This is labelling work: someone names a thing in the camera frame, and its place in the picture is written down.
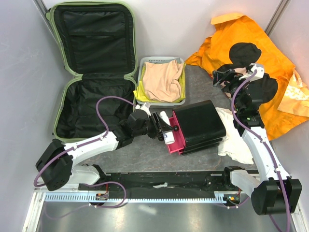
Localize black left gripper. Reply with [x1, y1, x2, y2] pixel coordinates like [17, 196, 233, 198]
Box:
[133, 111, 173, 139]

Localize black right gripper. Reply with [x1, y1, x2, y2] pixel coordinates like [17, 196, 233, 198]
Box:
[213, 69, 256, 112]

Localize white tube with round cap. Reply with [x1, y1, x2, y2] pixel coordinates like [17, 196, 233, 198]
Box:
[159, 111, 175, 145]

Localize pink drawer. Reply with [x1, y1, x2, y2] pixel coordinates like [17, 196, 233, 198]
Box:
[167, 117, 186, 155]

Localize black box with pink ends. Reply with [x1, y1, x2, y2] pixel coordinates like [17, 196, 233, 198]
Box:
[172, 100, 226, 155]

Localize yellow shorts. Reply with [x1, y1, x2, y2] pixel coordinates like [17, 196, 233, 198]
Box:
[133, 61, 187, 104]

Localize beige pink garment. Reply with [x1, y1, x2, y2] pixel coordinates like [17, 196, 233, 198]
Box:
[141, 60, 184, 102]

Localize white perforated plastic basket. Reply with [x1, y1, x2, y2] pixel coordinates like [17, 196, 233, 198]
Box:
[137, 57, 186, 108]

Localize green hard-shell suitcase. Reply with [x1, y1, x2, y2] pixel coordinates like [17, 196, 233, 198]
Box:
[46, 1, 137, 143]

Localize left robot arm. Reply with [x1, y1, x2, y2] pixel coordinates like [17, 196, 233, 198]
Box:
[34, 109, 179, 191]

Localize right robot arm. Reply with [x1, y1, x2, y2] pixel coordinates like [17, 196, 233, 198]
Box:
[212, 67, 302, 215]

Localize orange cartoon mouse cloth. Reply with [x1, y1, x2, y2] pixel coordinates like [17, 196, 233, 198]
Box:
[186, 13, 309, 140]

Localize white crumpled cloth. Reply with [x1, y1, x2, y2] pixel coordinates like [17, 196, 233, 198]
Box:
[215, 107, 253, 165]

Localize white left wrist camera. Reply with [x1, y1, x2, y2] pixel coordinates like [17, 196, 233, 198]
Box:
[135, 102, 151, 116]

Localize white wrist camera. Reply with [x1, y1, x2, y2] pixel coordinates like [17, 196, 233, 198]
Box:
[135, 102, 151, 116]
[248, 63, 265, 82]

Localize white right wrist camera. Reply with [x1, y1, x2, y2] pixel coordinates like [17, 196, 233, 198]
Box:
[248, 63, 265, 82]

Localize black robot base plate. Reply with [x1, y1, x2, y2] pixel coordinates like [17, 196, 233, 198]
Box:
[78, 171, 261, 200]

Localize slotted cable duct rail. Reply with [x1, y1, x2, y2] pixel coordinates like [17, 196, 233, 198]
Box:
[44, 192, 232, 203]

